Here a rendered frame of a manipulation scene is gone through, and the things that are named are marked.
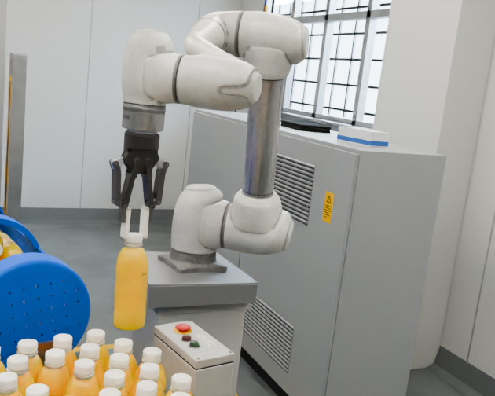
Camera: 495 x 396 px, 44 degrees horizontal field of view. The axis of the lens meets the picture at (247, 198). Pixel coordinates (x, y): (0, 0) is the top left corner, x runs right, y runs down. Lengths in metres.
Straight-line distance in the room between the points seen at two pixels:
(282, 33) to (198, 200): 0.59
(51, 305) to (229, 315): 0.69
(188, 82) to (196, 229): 0.82
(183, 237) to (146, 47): 0.86
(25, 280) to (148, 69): 0.57
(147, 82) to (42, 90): 5.43
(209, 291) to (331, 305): 1.14
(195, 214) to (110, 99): 4.91
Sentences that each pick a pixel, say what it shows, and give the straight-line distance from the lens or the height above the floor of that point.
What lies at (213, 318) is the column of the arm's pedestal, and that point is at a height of 0.93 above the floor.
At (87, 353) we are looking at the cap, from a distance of 1.36.
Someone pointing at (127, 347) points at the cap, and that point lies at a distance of 1.39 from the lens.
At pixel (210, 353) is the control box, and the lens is 1.40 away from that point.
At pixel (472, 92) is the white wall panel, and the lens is 3.97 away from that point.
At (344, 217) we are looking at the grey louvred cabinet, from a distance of 2.86.
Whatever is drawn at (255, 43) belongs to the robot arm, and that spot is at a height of 1.80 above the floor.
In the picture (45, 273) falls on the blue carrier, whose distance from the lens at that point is 1.53.
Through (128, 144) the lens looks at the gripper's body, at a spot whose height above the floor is 1.53.
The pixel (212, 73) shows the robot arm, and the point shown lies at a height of 1.70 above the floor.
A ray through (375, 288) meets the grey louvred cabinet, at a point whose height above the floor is 0.79.
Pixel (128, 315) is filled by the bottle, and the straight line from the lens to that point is 1.41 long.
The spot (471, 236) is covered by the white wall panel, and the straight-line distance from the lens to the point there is 4.06.
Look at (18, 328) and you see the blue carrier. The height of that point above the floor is 1.07.
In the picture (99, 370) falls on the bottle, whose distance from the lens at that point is 1.38.
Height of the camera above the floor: 1.69
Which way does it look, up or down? 11 degrees down
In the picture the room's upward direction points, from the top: 6 degrees clockwise
